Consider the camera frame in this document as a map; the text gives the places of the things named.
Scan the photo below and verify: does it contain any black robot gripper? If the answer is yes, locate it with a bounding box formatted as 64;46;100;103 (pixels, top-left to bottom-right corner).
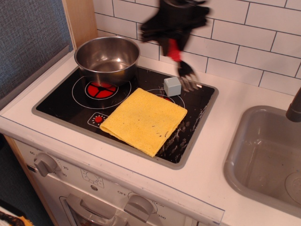
141;0;210;57

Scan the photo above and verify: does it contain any red handled metal fork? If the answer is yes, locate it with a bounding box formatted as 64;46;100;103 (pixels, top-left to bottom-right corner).
167;39;198;92

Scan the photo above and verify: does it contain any stainless steel pot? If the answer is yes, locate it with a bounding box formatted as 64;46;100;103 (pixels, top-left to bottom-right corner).
74;36;140;87

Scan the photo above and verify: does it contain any grey blue toy block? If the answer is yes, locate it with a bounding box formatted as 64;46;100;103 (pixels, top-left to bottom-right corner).
164;77;182;97

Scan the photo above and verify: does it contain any yellow folded cloth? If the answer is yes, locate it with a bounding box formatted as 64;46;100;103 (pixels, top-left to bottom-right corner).
100;88;188;157

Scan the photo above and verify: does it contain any black toy stovetop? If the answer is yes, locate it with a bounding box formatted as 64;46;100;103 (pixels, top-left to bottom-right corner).
32;67;218;170

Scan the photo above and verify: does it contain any grey plastic sink basin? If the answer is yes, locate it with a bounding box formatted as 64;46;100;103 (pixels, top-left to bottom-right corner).
224;106;301;218

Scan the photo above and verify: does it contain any grey right oven knob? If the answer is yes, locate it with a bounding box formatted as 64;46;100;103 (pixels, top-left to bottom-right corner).
124;195;154;223

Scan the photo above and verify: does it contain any grey oven knob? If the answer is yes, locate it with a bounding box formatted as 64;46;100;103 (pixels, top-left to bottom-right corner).
34;153;57;177
124;195;154;223

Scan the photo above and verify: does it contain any grey left oven knob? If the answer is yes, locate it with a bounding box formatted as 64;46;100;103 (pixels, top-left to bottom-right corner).
34;153;57;177

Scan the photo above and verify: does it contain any orange black object on floor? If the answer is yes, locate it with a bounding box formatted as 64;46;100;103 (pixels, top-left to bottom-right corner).
0;211;33;226

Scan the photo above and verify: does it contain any wooden side post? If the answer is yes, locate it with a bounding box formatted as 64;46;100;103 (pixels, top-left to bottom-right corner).
62;0;98;49

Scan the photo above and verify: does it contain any grey oven door handle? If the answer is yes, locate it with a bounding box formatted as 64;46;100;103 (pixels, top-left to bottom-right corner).
66;194;129;226

